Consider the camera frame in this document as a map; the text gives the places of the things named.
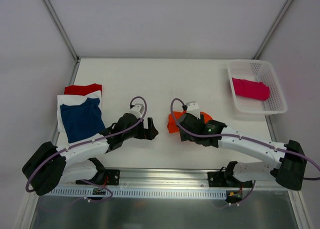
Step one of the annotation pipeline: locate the orange t shirt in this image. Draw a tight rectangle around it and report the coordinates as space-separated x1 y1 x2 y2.
167 110 213 134

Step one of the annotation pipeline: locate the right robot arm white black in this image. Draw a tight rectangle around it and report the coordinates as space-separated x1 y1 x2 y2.
178 113 307 191

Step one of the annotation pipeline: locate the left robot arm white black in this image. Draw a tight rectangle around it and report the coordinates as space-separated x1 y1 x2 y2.
22 113 159 196

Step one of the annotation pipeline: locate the blue folded t shirt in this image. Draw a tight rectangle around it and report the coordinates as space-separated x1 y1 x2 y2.
60 98 106 144

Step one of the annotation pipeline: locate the red folded t shirt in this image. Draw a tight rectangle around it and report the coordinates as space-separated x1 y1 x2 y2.
64 83 103 96

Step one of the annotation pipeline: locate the white folded t shirt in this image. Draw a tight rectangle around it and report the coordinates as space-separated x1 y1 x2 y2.
57 90 102 133

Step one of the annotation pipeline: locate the pink t shirt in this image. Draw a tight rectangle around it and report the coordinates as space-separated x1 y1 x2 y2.
232 77 270 101

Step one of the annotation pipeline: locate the white plastic basket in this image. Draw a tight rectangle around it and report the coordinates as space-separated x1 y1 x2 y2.
227 59 288 116

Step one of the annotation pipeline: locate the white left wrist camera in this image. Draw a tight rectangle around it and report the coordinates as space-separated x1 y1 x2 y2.
129 103 145 120

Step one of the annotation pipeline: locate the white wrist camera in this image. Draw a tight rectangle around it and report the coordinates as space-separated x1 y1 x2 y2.
129 103 145 120
186 101 201 119

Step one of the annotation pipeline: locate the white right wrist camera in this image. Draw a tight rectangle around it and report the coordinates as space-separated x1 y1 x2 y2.
186 101 201 119

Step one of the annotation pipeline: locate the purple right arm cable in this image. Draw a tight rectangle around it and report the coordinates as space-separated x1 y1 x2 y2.
170 97 320 181

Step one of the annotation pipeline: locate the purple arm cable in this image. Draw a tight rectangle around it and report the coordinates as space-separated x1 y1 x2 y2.
25 96 148 193
170 97 320 181

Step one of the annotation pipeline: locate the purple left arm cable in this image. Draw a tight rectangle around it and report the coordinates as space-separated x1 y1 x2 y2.
25 96 148 193

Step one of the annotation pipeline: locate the aluminium mounting rail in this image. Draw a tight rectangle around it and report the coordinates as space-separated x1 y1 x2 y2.
57 165 283 192

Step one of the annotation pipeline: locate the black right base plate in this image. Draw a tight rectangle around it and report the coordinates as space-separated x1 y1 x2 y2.
207 171 253 188

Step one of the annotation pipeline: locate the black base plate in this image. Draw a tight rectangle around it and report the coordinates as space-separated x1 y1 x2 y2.
207 171 253 188
75 167 121 186

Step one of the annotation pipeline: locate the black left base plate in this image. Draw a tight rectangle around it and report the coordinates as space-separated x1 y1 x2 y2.
75 167 121 186

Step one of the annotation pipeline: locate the white slotted cable duct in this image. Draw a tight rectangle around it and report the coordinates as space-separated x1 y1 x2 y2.
48 186 227 200

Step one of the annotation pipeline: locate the left aluminium frame post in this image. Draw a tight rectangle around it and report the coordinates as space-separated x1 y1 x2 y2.
42 0 79 62

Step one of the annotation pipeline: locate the aluminium frame post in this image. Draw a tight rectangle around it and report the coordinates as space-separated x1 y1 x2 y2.
42 0 79 62
252 0 295 60

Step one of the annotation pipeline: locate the right aluminium frame post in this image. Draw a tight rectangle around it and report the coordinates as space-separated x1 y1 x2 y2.
252 0 295 60

